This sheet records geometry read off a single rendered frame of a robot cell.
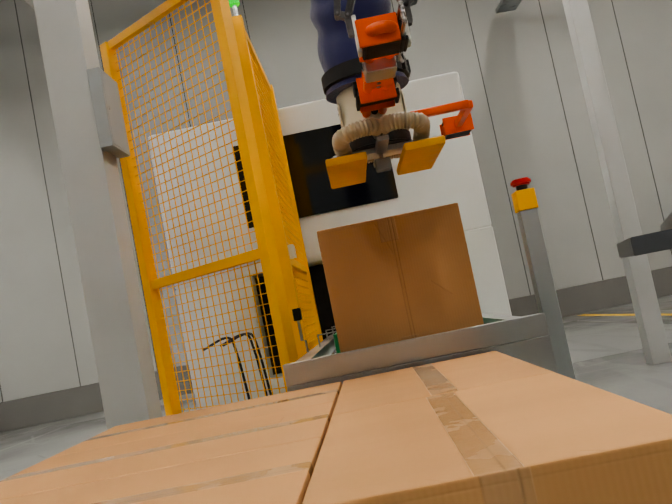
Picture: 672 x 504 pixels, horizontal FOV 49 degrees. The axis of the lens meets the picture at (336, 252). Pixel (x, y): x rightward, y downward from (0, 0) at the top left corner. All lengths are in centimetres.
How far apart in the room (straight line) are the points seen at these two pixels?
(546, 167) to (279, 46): 436
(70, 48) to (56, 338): 859
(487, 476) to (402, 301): 134
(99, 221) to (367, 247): 115
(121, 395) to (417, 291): 123
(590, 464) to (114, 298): 224
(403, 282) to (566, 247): 943
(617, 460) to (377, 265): 137
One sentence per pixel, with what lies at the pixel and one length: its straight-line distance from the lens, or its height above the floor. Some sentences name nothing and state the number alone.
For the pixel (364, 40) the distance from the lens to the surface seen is 134.
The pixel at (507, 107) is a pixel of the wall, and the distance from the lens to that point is 1156.
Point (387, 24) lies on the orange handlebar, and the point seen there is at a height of 118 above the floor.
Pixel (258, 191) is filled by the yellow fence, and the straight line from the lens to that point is 278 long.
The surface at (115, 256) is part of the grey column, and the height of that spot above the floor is 107.
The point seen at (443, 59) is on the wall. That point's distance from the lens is 1157.
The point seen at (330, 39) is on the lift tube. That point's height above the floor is 140.
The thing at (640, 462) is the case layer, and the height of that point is 53.
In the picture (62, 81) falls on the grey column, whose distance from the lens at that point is 299.
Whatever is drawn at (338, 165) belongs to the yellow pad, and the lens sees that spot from 177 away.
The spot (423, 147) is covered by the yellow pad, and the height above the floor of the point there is 106.
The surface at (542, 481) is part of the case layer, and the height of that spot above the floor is 53.
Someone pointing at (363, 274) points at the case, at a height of 80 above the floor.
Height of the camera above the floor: 72
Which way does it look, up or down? 5 degrees up
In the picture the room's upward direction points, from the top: 11 degrees counter-clockwise
